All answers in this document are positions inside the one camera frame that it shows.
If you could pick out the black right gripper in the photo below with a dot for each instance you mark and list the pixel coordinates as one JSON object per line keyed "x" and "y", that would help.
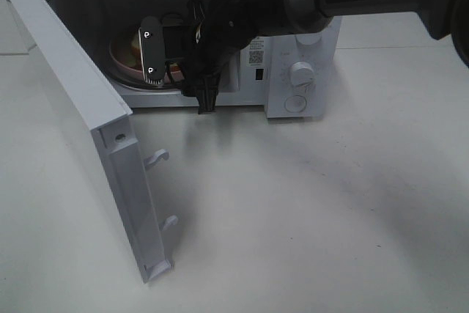
{"x": 228, "y": 26}

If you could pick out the round white door button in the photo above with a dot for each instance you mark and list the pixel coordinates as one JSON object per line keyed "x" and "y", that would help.
{"x": 295, "y": 104}

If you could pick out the pink round plate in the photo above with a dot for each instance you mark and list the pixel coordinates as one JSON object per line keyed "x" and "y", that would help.
{"x": 118, "y": 47}

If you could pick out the white microwave door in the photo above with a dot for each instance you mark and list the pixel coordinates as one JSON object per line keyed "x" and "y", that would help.
{"x": 95, "y": 120}

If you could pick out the white bread sandwich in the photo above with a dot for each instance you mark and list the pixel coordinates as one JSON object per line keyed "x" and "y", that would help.
{"x": 133, "y": 56}

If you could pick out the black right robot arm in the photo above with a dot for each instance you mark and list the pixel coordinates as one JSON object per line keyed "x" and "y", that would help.
{"x": 441, "y": 18}

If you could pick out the glass microwave turntable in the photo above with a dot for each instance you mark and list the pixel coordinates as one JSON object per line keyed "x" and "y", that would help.
{"x": 230, "y": 81}

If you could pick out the white microwave oven body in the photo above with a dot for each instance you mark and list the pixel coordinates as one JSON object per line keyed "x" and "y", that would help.
{"x": 281, "y": 69}

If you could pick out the upper white power knob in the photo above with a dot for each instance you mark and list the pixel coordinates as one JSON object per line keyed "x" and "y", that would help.
{"x": 308, "y": 39}

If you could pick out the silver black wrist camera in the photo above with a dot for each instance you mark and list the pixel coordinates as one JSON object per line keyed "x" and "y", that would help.
{"x": 152, "y": 50}

